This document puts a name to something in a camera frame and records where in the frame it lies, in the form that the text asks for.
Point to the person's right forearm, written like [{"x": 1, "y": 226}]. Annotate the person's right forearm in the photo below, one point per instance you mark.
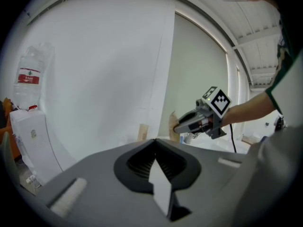
[{"x": 248, "y": 110}]

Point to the clear water bottle red label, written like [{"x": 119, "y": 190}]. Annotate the clear water bottle red label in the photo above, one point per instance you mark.
[{"x": 29, "y": 79}]

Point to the person's green printed shirt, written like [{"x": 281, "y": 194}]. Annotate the person's green printed shirt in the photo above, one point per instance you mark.
[{"x": 284, "y": 63}]

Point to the orange sofa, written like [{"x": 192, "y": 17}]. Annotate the orange sofa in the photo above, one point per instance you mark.
[{"x": 7, "y": 117}]

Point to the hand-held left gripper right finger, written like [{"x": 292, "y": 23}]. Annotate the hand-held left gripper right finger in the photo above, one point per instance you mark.
[{"x": 208, "y": 178}]

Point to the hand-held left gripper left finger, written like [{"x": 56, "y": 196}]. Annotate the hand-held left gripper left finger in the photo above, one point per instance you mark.
[{"x": 106, "y": 193}]

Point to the wooden holder with brush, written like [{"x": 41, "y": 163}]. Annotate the wooden holder with brush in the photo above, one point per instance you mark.
[{"x": 172, "y": 122}]

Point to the white water dispenser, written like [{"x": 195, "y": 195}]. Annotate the white water dispenser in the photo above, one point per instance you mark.
[{"x": 35, "y": 145}]

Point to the large grey arched mirror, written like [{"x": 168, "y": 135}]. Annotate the large grey arched mirror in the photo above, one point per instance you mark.
[{"x": 196, "y": 74}]

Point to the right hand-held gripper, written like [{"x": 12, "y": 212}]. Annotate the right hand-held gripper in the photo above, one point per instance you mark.
[{"x": 217, "y": 100}]

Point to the white power strip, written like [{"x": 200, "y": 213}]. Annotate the white power strip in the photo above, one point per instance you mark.
[{"x": 33, "y": 181}]

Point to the chrome faucet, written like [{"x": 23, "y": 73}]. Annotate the chrome faucet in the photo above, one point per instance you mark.
[{"x": 189, "y": 138}]

